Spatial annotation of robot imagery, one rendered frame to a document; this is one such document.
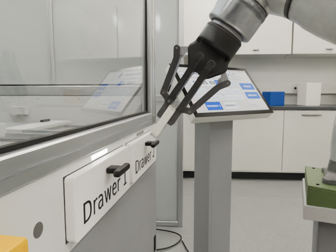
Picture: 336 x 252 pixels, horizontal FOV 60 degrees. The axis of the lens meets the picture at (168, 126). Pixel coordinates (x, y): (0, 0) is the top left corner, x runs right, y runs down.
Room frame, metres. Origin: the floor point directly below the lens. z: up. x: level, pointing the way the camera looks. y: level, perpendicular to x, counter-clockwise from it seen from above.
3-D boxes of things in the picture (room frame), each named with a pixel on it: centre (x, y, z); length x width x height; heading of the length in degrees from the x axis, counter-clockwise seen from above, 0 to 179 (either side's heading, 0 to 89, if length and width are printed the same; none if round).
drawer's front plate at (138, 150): (0.90, 0.08, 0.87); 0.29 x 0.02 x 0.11; 170
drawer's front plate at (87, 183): (0.59, 0.13, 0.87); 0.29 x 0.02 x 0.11; 170
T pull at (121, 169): (0.59, 0.11, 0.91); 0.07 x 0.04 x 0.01; 170
